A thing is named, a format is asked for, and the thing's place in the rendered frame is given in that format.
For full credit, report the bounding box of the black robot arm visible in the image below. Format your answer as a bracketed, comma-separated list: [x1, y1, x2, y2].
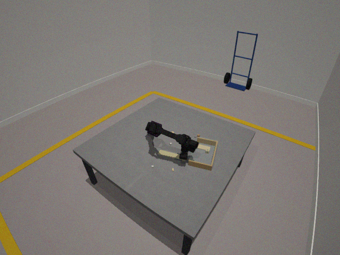
[145, 122, 199, 153]

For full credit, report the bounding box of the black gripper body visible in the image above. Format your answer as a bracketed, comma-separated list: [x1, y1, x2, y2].
[179, 145, 189, 160]

